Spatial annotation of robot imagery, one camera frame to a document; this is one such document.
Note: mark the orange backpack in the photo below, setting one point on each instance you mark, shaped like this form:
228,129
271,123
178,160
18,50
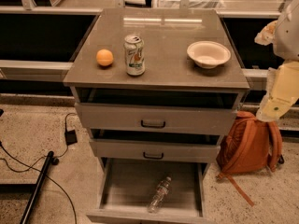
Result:
251,145

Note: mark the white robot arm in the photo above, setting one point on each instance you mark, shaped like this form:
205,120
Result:
282,84

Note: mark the grey drawer cabinet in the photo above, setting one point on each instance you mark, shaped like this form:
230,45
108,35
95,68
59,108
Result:
166,33

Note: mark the bottom grey drawer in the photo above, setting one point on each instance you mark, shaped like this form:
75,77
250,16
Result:
128,186

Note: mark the white paper bowl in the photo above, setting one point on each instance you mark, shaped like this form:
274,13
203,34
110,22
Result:
208,54

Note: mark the black power adapter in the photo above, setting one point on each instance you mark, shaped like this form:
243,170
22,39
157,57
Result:
70,137

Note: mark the green white soda can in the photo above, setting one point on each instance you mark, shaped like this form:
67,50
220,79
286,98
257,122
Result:
134,55

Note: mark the orange fruit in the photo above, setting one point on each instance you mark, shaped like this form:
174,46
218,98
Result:
104,57

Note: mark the top grey drawer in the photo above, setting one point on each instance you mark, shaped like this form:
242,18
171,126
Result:
158,111

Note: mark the grey drawer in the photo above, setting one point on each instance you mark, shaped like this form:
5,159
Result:
158,111
128,186
154,146

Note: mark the clear plastic water bottle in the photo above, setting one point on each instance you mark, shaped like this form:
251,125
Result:
162,190

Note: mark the middle grey drawer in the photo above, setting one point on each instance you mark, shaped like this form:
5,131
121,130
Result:
154,146

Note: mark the black pole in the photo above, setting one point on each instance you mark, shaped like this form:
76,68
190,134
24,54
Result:
37,188

